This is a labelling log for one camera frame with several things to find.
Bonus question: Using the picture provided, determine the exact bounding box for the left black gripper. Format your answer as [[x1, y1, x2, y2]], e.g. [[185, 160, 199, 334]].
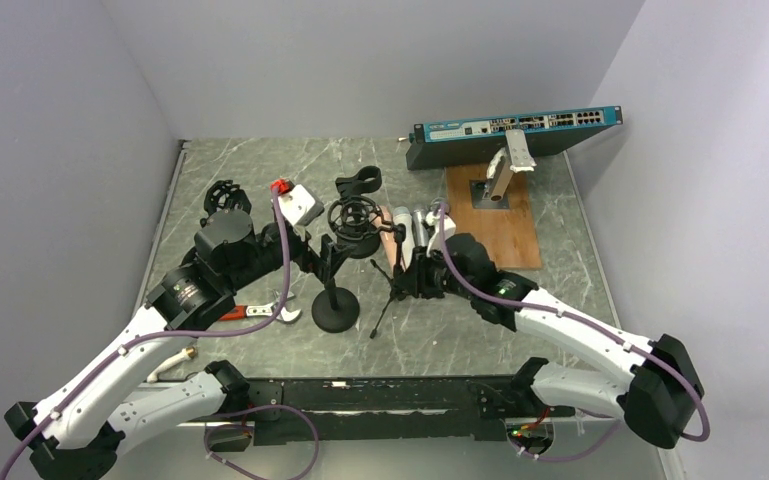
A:
[[226, 223, 357, 293]]

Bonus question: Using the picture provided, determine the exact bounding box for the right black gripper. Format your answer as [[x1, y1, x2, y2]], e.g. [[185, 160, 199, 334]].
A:
[[398, 240, 476, 300]]

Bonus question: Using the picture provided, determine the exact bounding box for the shock mount tripod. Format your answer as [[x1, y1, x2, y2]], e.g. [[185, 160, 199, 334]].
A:
[[313, 195, 406, 334]]

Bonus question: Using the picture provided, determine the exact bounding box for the black mic stand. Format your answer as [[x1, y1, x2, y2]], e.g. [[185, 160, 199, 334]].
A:
[[311, 277, 360, 334], [328, 166, 382, 259]]

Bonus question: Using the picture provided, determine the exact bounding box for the pink microphone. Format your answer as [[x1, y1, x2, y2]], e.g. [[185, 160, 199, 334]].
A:
[[372, 205, 397, 270]]

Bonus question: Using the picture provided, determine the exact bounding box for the silver grey microphone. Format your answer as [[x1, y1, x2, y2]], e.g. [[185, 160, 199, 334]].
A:
[[412, 207, 429, 248]]

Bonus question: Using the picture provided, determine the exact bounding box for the white microphone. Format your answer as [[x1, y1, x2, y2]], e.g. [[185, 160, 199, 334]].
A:
[[392, 206, 415, 270]]

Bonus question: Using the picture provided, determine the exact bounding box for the shock mount stand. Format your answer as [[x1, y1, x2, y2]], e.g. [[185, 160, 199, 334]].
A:
[[199, 179, 252, 227]]

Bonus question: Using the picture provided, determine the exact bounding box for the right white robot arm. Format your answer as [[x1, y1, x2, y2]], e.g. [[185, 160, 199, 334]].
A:
[[391, 233, 711, 449]]

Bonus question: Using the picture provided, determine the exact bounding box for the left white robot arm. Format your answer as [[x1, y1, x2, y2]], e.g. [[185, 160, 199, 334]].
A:
[[5, 206, 322, 479]]

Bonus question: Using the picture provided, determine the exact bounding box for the wooden board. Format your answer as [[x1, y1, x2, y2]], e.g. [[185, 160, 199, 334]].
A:
[[445, 164, 543, 270]]

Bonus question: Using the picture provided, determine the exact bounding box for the small brass white fitting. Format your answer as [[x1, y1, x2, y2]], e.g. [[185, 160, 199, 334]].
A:
[[146, 346, 198, 384]]

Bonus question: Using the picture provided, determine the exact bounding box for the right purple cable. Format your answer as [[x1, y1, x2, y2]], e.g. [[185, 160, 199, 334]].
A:
[[435, 201, 713, 465]]

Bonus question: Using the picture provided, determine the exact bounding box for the purple cable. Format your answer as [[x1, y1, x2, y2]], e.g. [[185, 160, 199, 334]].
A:
[[435, 201, 713, 465], [0, 188, 322, 480]]

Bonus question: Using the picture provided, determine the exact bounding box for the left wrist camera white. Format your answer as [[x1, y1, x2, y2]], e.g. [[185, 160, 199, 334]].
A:
[[270, 179, 325, 227]]

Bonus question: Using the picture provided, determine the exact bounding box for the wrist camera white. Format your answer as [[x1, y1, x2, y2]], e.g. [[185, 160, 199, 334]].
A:
[[425, 201, 457, 256], [270, 179, 325, 227]]

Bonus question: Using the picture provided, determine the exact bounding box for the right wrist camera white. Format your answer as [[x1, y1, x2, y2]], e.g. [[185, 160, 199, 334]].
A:
[[425, 201, 457, 256]]

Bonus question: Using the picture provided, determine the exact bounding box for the red handled adjustable wrench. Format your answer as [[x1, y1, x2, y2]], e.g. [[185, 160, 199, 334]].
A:
[[219, 290, 302, 324]]

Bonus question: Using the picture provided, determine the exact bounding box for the metal bracket with tube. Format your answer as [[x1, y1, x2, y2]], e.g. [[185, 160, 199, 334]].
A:
[[483, 129, 536, 202]]

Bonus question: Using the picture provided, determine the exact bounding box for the blue network switch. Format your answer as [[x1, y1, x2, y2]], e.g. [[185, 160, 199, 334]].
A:
[[406, 105, 624, 171]]

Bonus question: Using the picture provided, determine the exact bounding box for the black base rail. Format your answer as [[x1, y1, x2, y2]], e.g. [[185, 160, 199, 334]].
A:
[[185, 374, 577, 446]]

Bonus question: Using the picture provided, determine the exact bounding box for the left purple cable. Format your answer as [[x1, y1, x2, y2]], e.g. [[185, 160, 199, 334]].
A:
[[0, 188, 322, 480]]

